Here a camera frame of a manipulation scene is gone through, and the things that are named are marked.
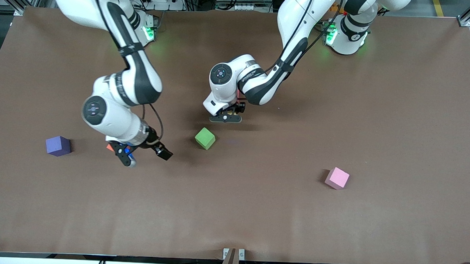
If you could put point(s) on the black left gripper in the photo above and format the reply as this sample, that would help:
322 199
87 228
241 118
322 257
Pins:
240 107

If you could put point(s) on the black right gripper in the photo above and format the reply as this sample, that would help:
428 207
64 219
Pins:
153 139

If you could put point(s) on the green foam cube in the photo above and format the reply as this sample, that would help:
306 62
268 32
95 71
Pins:
205 138

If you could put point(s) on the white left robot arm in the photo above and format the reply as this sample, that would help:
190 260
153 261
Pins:
260 84

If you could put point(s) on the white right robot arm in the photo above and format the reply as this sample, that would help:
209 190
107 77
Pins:
114 116

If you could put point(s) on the orange foam cube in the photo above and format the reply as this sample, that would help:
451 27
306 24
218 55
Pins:
109 146

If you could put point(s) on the large table cover sheet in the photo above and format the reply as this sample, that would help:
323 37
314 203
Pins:
232 210

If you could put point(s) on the purple foam cube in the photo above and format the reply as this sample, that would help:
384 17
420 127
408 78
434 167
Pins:
58 145

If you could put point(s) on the pink foam cube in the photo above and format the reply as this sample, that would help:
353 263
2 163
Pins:
338 178

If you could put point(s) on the pile of orange objects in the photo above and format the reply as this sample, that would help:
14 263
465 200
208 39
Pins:
337 7

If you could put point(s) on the metal bracket with wooden stick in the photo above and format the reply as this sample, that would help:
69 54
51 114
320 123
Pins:
233 261

